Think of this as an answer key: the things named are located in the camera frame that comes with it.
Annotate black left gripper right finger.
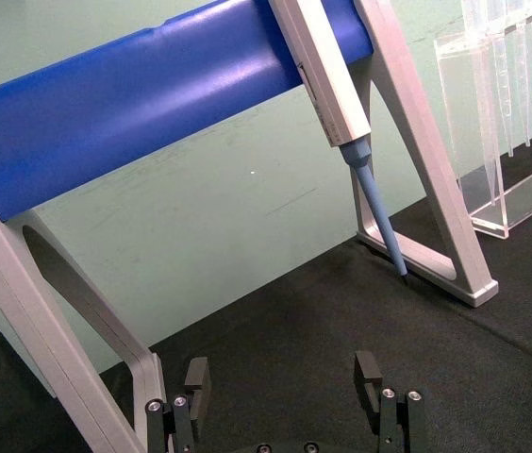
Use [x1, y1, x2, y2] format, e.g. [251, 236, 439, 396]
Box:
[353, 350, 426, 453]

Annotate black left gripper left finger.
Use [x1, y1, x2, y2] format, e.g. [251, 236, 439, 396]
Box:
[146, 356, 212, 453]

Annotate black table cloth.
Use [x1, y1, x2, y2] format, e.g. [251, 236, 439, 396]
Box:
[0, 125, 532, 453]

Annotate clear acrylic tip rack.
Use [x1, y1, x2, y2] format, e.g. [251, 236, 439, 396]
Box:
[433, 0, 532, 240]

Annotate grey stand with blue bar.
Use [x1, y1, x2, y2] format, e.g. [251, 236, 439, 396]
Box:
[0, 0, 500, 453]

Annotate large clear pipette tip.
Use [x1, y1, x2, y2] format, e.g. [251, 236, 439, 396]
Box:
[461, 0, 507, 205]

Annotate grey pipette with blue shaft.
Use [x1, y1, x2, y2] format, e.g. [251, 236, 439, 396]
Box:
[268, 0, 409, 287]

